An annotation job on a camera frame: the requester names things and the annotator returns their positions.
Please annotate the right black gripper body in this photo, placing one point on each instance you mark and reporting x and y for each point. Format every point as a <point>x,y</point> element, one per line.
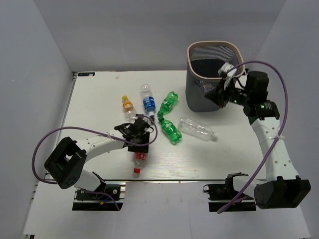
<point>236,96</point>

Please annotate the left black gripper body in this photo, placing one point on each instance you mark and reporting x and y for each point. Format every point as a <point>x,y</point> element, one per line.
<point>144,139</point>

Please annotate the red label red cap bottle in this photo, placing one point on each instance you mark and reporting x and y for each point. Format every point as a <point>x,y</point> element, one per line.
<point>139,161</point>

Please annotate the white cap labelled bottle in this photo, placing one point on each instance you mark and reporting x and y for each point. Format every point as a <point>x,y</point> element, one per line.
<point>207,87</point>

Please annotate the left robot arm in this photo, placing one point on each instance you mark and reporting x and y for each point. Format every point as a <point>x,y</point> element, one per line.
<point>66,163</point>

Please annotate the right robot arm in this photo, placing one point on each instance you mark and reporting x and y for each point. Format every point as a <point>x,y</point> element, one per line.
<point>275,184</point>

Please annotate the grey mesh waste bin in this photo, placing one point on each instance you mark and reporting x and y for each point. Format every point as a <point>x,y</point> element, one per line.
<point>204,59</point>

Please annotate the black label clear bottle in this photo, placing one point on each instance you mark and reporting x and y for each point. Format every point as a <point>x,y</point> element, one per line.
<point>140,115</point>

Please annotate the orange cap small bottle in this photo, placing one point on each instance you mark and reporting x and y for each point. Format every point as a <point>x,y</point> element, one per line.
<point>128,108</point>

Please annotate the lower green plastic bottle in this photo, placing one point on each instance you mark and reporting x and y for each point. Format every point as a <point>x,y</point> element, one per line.
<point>173,134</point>

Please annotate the green plastic bottle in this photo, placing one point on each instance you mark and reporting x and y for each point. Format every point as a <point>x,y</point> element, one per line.
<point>167,104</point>
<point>173,134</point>

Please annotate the blue label clear bottle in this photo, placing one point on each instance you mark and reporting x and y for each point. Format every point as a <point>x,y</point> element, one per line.
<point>148,100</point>

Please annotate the clear unlabelled plastic bottle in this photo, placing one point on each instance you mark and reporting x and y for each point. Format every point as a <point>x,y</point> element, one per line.
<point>196,129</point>

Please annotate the upper green plastic bottle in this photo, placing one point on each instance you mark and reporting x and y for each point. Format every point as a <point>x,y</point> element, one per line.
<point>167,104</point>

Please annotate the blue corner label sticker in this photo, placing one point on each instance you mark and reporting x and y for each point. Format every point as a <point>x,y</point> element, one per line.
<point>86,74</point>

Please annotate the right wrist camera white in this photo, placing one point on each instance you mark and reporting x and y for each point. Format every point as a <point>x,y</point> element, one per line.
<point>227,72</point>

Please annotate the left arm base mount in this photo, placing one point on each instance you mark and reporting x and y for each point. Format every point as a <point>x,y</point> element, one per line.
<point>101,203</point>

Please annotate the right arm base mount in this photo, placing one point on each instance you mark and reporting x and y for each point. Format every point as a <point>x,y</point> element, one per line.
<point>218,197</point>

